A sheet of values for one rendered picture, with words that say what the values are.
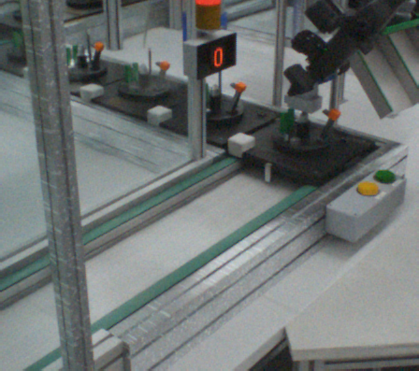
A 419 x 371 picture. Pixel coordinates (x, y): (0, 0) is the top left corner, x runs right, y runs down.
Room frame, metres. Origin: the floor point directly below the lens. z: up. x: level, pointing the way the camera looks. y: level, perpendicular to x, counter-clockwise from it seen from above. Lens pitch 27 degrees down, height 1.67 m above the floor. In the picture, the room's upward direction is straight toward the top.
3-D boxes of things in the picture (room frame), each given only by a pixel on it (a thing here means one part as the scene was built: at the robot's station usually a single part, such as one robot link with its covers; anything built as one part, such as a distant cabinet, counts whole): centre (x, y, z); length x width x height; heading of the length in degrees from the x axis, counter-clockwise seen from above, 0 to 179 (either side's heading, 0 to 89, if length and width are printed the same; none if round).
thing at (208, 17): (1.42, 0.00, 1.28); 0.05 x 0.05 x 0.05
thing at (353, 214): (1.29, -0.32, 0.93); 0.21 x 0.07 x 0.06; 140
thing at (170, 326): (1.18, -0.15, 0.91); 0.89 x 0.06 x 0.11; 140
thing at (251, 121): (1.66, -0.02, 1.01); 0.24 x 0.24 x 0.13; 50
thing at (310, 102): (1.50, -0.21, 1.09); 0.08 x 0.04 x 0.07; 50
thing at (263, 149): (1.49, -0.22, 0.96); 0.24 x 0.24 x 0.02; 50
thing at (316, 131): (1.49, -0.22, 0.98); 0.14 x 0.14 x 0.02
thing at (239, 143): (1.48, -0.08, 0.97); 0.05 x 0.05 x 0.04; 50
